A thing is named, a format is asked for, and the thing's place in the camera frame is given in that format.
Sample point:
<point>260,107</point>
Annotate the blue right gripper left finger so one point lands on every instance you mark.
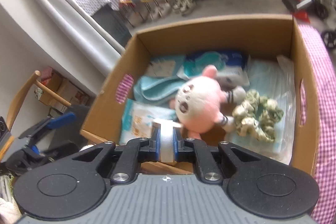
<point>128,158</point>

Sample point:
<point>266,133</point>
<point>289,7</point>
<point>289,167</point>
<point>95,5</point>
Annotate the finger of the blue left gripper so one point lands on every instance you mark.
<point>34,149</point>
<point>62,120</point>

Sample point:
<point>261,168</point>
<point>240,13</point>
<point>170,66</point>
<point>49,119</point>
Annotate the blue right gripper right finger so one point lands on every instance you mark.
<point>205,159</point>

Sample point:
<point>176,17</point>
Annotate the pink white plush toy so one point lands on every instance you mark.
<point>198,104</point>

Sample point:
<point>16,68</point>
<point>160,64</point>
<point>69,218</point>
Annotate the teal knitted towel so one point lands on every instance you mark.
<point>157,91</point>

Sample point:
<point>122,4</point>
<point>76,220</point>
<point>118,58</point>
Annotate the green floral scrunchie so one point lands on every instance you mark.
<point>256,117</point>

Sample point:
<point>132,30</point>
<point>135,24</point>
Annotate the blue wet wipes pack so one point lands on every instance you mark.
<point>230,64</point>

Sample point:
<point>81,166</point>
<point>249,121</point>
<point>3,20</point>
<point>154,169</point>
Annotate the blue face mask pack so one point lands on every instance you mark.
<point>274,79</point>

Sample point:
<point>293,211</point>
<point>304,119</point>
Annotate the blue tissue box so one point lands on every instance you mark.
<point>164,66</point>

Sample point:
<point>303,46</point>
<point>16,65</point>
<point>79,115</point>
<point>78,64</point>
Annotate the grey curtain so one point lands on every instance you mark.
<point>99,47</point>

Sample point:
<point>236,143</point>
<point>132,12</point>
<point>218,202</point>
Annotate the white black sneaker beside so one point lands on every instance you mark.
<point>187,7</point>

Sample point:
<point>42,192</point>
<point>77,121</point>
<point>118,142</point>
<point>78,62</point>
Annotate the white black sneaker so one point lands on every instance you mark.
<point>179,6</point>

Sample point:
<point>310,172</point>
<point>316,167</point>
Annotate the brown cardboard box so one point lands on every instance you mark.
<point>261,36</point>

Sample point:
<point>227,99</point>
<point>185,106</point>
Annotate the purple checkered tablecloth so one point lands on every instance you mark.
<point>324,211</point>

